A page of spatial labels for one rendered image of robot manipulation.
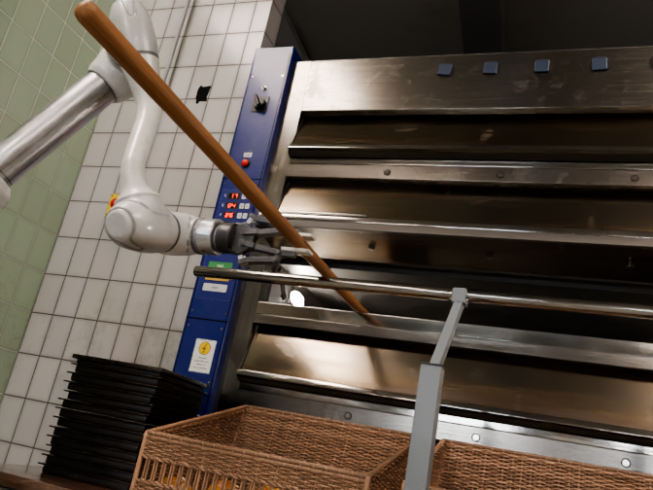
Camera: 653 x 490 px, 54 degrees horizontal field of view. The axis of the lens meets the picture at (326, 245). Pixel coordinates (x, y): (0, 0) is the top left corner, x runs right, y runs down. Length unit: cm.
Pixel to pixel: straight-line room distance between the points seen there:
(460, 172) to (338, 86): 57
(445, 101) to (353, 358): 89
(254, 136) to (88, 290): 81
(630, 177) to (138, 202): 135
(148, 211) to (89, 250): 109
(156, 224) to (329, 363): 75
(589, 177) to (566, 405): 66
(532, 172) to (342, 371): 83
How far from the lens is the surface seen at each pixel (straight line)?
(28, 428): 247
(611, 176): 203
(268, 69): 246
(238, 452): 147
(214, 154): 108
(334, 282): 159
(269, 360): 201
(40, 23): 264
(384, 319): 192
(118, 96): 191
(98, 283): 244
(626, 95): 216
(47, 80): 263
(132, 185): 150
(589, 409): 182
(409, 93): 224
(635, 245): 179
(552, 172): 203
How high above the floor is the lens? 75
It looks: 18 degrees up
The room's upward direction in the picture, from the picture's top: 11 degrees clockwise
